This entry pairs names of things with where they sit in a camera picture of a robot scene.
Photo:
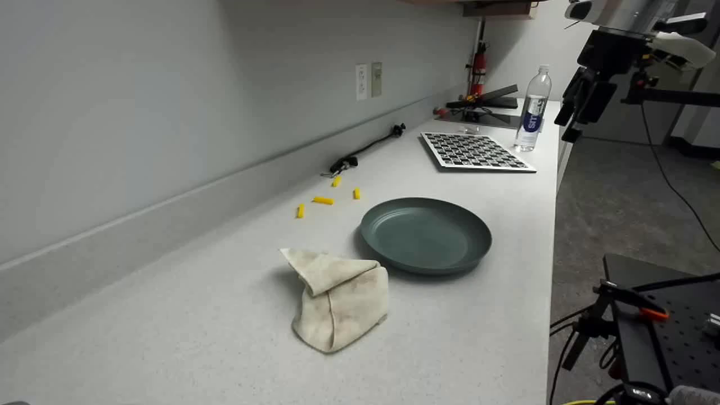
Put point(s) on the black tools pile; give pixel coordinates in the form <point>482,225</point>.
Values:
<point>479,103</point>

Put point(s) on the white wall outlet plate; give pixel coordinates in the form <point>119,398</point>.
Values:
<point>360,82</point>

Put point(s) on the grey wall outlet plate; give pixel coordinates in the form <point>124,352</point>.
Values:
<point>375,80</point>

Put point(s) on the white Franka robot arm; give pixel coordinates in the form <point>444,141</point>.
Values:
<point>621,11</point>

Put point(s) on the dark green round plate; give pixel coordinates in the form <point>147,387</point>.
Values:
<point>424,237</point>

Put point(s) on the black rod tool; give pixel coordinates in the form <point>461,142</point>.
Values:
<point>366,150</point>

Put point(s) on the grey padded object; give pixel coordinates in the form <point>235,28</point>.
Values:
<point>694,397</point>

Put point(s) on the checkerboard calibration board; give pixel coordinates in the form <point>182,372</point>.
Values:
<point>473,152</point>

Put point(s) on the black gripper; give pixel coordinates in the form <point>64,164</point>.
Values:
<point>609,51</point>

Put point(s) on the small yellow cylinder piece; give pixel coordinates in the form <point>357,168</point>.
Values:
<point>336,180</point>
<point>299,211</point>
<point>322,200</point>
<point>356,191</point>

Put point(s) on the cream stained cloth towel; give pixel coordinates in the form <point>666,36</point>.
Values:
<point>340,299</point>

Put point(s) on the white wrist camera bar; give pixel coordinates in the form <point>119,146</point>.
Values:
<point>685,51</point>

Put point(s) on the black optical breadboard table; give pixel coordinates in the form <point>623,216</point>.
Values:
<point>675,337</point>

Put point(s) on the black horizontal mount bar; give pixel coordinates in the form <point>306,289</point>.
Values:
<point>675,97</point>

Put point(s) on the clear plastic water bottle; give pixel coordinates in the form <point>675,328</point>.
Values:
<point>534,114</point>

